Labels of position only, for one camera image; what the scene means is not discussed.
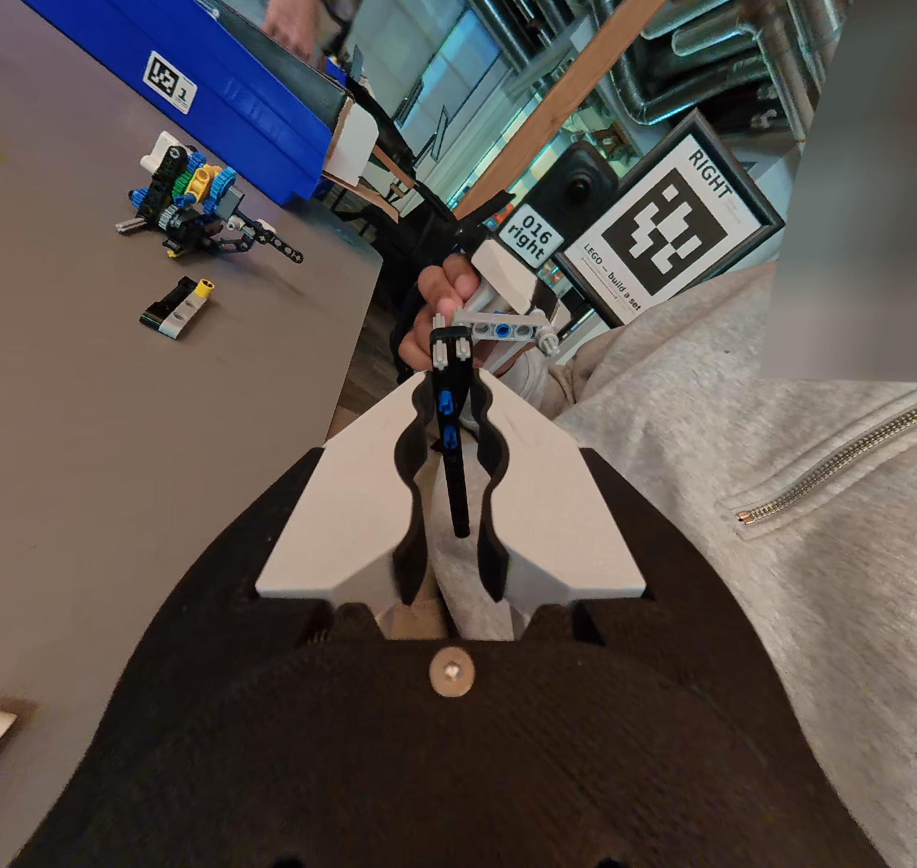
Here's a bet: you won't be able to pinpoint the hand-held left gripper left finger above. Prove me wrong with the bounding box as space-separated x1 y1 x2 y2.
254 372 431 625

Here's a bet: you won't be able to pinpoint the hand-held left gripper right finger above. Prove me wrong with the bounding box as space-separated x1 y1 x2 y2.
467 369 647 631

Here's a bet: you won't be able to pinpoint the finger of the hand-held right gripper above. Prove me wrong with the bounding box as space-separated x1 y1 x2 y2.
469 236 540 319
487 341 534 376

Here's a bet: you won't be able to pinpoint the grey lego beam with axle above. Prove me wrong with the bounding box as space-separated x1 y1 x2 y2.
432 311 561 359

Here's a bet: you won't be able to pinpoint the black lego beam with pins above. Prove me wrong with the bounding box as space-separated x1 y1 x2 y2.
428 313 475 540

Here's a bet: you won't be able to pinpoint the person's right forearm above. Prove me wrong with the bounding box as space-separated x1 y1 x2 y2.
458 345 583 439

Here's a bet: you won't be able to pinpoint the black grey yellow lego assembly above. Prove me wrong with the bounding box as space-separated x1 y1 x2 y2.
139 276 216 339

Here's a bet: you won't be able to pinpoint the colourful lego gear model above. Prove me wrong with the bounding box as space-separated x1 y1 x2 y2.
115 132 305 267

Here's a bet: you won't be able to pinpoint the person's right hand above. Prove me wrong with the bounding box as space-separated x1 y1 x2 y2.
396 254 480 383

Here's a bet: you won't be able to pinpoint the black framed sign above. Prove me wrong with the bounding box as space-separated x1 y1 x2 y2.
557 109 787 329

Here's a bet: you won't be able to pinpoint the metal tube frames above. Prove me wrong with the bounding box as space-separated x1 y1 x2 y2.
430 0 871 142

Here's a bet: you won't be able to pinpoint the cardboard box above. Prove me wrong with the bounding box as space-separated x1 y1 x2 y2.
319 59 382 190

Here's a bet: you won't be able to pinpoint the white paper sheet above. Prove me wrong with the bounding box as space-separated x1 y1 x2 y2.
0 698 37 751

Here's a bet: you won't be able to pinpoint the blue storage bin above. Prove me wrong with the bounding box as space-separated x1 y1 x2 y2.
0 0 359 207

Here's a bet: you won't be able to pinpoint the wooden post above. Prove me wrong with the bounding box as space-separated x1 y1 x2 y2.
455 0 712 219

